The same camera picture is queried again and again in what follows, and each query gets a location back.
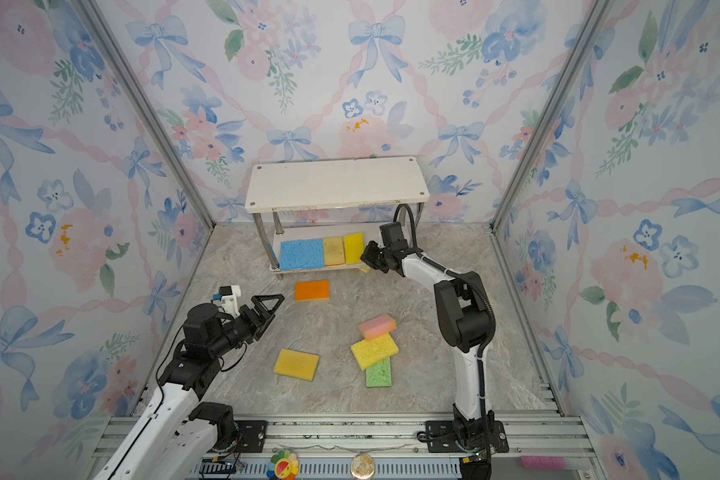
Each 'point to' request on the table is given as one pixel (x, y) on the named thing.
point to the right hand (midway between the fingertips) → (360, 253)
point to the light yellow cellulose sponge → (370, 352)
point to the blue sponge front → (317, 255)
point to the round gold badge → (363, 466)
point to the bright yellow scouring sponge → (354, 245)
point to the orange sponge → (312, 290)
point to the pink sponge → (377, 327)
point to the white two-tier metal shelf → (322, 214)
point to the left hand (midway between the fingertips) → (279, 303)
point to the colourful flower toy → (283, 466)
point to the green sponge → (379, 375)
